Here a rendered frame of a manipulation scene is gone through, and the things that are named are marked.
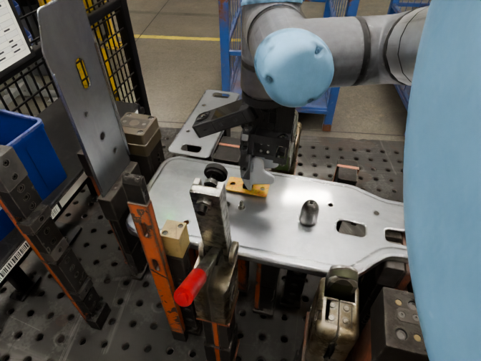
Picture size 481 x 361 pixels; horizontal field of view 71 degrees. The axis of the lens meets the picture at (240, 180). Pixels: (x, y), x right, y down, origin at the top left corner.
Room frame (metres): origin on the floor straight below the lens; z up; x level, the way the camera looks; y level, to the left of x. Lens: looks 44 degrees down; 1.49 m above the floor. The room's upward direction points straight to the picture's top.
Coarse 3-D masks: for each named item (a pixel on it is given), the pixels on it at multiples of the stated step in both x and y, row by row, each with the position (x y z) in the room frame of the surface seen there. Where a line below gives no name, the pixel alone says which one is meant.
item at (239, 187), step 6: (228, 180) 0.49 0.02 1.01; (234, 180) 0.49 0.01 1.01; (240, 180) 0.49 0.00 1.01; (228, 186) 0.48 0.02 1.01; (234, 186) 0.48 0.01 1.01; (240, 186) 0.48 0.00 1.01; (252, 186) 0.48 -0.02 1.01; (258, 186) 0.48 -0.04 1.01; (264, 186) 0.48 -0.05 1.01; (240, 192) 0.46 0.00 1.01; (246, 192) 0.46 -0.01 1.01; (252, 192) 0.46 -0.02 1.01; (258, 192) 0.46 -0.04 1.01; (264, 192) 0.46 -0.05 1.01
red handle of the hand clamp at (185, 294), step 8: (216, 248) 0.28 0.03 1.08; (208, 256) 0.26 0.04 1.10; (216, 256) 0.26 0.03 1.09; (200, 264) 0.23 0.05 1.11; (208, 264) 0.24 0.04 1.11; (192, 272) 0.21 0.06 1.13; (200, 272) 0.21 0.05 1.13; (208, 272) 0.23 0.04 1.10; (184, 280) 0.20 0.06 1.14; (192, 280) 0.20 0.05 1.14; (200, 280) 0.20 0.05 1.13; (184, 288) 0.18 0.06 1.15; (192, 288) 0.18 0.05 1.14; (200, 288) 0.19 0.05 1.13; (176, 296) 0.18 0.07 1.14; (184, 296) 0.17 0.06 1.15; (192, 296) 0.17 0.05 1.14; (184, 304) 0.17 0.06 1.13
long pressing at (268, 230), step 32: (192, 160) 0.56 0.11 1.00; (160, 192) 0.47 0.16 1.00; (288, 192) 0.47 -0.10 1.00; (320, 192) 0.47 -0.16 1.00; (352, 192) 0.47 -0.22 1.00; (128, 224) 0.38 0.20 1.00; (160, 224) 0.39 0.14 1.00; (192, 224) 0.39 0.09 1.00; (256, 224) 0.39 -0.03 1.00; (288, 224) 0.39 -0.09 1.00; (320, 224) 0.39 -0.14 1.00; (384, 224) 0.39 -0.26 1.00; (256, 256) 0.32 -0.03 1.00; (288, 256) 0.32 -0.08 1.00; (320, 256) 0.32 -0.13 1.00; (352, 256) 0.32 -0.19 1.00; (384, 256) 0.32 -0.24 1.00
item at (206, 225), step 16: (208, 176) 0.30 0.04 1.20; (224, 176) 0.30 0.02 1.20; (192, 192) 0.26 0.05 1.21; (208, 192) 0.26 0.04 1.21; (224, 192) 0.27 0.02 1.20; (208, 208) 0.25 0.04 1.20; (224, 208) 0.27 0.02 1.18; (208, 224) 0.27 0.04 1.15; (224, 224) 0.27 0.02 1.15; (208, 240) 0.28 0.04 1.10; (224, 240) 0.27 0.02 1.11; (224, 256) 0.28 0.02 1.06
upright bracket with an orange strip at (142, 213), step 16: (128, 176) 0.30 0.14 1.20; (128, 192) 0.30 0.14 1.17; (144, 192) 0.30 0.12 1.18; (144, 208) 0.29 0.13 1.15; (144, 224) 0.30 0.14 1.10; (144, 240) 0.30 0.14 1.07; (160, 240) 0.30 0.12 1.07; (160, 256) 0.29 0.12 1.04; (160, 272) 0.30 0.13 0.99; (160, 288) 0.30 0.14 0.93; (176, 304) 0.30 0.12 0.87; (176, 320) 0.30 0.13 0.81; (176, 336) 0.30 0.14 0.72
